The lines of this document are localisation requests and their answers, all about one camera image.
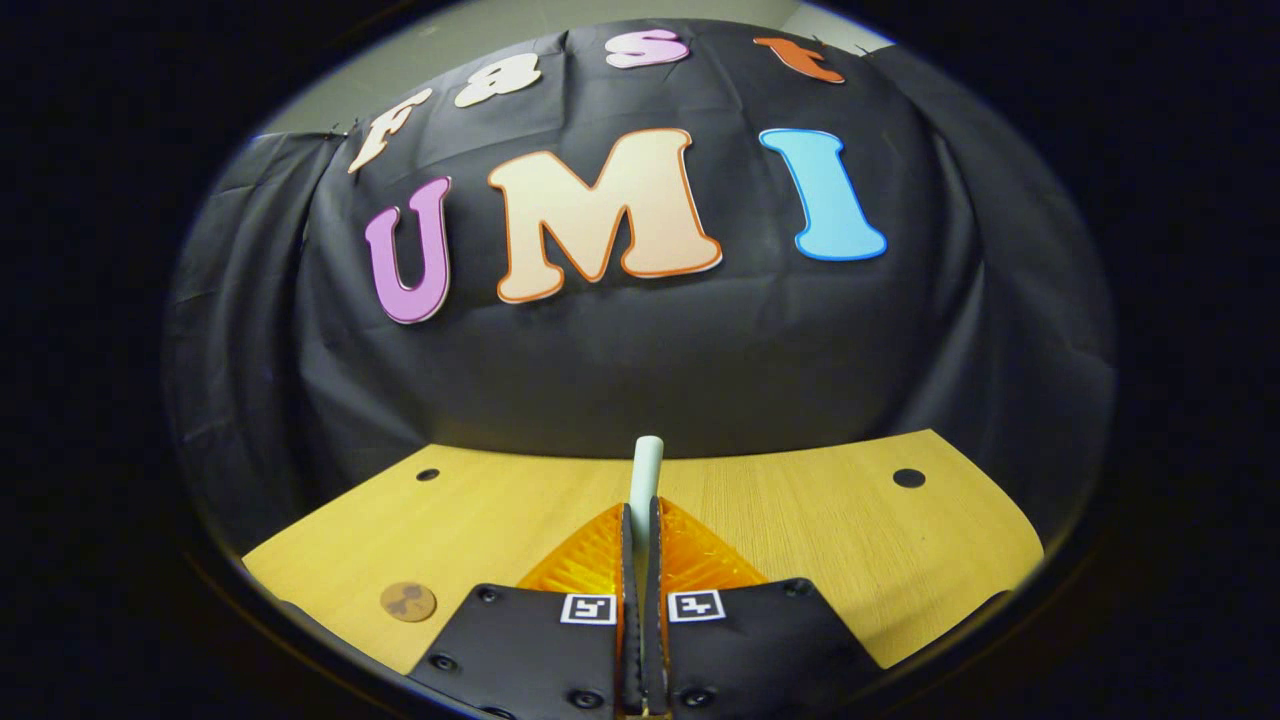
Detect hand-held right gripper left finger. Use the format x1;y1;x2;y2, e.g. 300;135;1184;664
405;503;641;719

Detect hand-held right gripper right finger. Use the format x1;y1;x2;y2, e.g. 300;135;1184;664
648;497;886;719

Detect round brown coaster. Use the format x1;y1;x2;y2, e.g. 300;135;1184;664
379;582;438;623

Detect pale green toothbrush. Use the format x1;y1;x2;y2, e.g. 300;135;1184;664
628;435;667;701

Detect wooden desktop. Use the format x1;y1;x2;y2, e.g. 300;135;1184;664
242;430;1046;676

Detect black backdrop cloth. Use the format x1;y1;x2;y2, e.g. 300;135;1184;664
160;18;1116;561

